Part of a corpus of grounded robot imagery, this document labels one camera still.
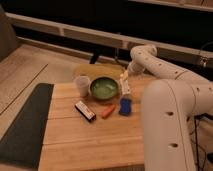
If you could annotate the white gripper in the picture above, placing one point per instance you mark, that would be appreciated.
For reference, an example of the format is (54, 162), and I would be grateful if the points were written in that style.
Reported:
(132, 69)

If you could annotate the small white bottle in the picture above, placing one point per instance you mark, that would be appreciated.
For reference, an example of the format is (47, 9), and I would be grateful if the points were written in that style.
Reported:
(125, 88)

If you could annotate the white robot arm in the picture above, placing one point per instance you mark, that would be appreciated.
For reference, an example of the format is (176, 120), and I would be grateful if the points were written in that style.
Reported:
(166, 103)

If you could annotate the green ceramic bowl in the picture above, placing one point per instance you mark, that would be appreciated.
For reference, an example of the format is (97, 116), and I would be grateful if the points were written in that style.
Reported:
(104, 88)

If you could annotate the blue sponge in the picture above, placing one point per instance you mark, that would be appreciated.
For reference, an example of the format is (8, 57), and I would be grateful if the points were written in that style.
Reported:
(125, 106)

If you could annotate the white plastic cup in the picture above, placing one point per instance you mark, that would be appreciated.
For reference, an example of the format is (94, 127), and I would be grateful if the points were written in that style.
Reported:
(82, 83)

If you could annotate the grey couch corner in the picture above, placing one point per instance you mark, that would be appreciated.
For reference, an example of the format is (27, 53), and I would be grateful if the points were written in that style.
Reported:
(8, 39)

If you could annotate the black floor mat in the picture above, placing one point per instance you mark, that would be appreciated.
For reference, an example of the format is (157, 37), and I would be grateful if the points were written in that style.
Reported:
(22, 143)

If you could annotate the white wall rail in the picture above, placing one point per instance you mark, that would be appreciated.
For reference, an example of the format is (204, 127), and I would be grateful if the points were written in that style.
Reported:
(168, 51)

